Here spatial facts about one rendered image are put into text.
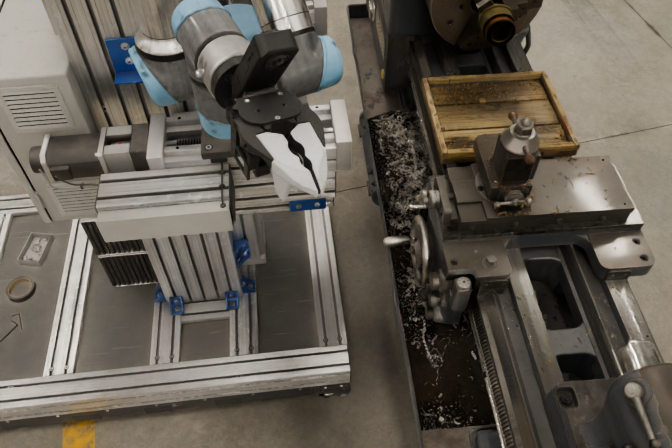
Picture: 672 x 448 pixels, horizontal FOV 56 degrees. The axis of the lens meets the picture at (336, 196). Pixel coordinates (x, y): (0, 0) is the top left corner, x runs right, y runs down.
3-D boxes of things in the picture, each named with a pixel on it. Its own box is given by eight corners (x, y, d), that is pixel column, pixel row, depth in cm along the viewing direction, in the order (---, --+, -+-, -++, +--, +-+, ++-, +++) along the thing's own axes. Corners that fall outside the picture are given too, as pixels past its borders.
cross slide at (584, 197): (430, 179, 150) (432, 166, 147) (603, 167, 152) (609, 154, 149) (443, 235, 139) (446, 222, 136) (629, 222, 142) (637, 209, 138)
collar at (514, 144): (496, 129, 133) (499, 119, 131) (532, 127, 134) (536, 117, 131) (505, 156, 128) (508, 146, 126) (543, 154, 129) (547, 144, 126)
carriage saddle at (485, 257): (424, 189, 156) (426, 173, 151) (605, 177, 158) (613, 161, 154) (448, 293, 137) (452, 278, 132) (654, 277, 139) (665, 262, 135)
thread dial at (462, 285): (447, 297, 145) (453, 274, 137) (462, 296, 145) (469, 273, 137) (450, 311, 142) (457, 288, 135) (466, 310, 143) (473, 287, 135)
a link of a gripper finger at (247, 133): (299, 164, 66) (266, 114, 71) (300, 152, 65) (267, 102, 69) (258, 175, 64) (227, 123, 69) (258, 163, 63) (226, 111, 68)
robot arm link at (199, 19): (227, 35, 89) (219, -19, 83) (258, 80, 83) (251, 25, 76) (174, 51, 87) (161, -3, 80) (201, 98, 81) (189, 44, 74)
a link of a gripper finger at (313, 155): (340, 214, 67) (303, 159, 73) (348, 175, 63) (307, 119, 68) (314, 223, 66) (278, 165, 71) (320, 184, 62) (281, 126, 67)
